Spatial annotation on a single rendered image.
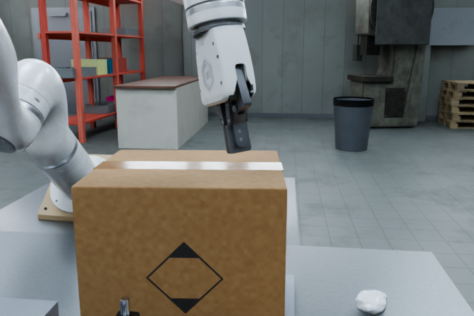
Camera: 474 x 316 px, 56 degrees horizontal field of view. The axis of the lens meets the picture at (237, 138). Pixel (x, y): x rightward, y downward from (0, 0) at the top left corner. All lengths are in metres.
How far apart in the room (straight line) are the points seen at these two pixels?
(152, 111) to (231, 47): 5.57
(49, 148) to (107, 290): 0.56
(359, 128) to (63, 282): 5.32
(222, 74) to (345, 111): 5.47
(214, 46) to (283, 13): 8.47
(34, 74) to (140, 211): 0.56
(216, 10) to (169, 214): 0.28
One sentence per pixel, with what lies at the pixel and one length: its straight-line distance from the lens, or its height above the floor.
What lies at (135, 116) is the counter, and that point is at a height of 0.44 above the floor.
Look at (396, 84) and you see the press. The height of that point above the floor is 0.74.
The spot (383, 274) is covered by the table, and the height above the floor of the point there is 0.83.
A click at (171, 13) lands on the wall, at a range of 9.34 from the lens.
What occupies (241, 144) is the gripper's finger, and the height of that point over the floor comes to 1.18.
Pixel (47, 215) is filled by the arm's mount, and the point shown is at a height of 0.84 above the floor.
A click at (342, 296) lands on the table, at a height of 0.83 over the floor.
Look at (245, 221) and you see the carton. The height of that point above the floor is 1.07.
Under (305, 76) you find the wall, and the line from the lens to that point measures 9.05.
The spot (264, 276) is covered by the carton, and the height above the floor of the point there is 0.99.
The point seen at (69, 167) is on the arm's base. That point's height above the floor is 1.01.
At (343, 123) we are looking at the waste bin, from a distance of 6.07.
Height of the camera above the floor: 1.30
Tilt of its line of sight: 11 degrees down
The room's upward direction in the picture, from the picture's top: straight up
